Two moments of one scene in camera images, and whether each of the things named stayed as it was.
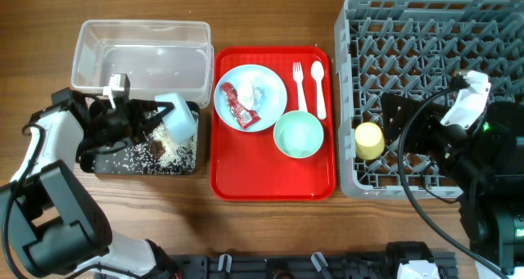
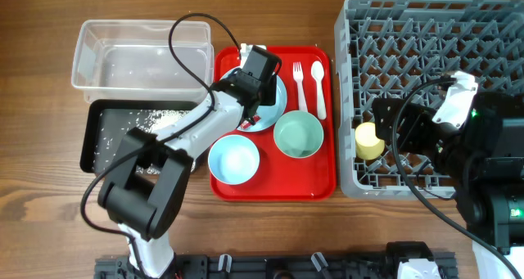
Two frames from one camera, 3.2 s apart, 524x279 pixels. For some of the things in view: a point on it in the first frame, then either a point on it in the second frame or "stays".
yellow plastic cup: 369,141 stays
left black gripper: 138,109 -> 269,95
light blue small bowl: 180,121 -> 233,159
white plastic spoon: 318,73 stays
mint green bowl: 298,133 stays
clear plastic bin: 160,57 stays
